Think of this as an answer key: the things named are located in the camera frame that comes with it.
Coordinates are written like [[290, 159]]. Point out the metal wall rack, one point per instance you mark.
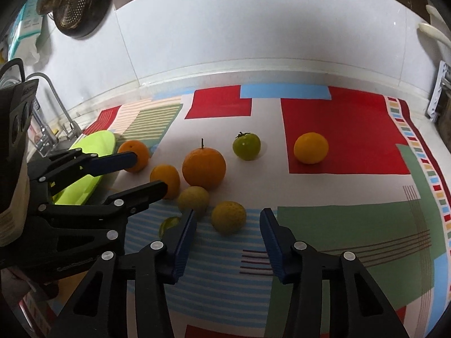
[[442, 83]]

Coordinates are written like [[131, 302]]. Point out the colourful patterned tablecloth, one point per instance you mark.
[[382, 192]]

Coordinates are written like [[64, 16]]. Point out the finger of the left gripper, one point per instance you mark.
[[50, 175], [134, 197]]

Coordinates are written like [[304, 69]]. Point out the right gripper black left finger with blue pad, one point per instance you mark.
[[98, 306]]

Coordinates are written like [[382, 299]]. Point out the yellow-orange small citrus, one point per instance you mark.
[[311, 148]]

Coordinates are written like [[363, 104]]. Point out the chrome pull-down faucet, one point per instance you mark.
[[44, 138]]

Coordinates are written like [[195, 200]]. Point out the small orange mandarin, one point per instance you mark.
[[170, 176]]

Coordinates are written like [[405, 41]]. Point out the white utensil handle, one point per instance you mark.
[[433, 32]]

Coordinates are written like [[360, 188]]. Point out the large orange with stem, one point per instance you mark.
[[204, 167]]

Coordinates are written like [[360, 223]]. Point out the green tomato with calyx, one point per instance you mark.
[[246, 146]]

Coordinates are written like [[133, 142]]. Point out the tissue paper pack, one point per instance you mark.
[[22, 38]]

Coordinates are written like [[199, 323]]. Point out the black hanging pan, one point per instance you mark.
[[93, 16]]

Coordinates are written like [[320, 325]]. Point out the yellow-green round fruit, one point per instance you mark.
[[228, 217]]

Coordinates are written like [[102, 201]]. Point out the green round fruit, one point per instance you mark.
[[168, 223]]

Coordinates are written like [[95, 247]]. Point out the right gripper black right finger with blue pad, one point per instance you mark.
[[358, 306]]

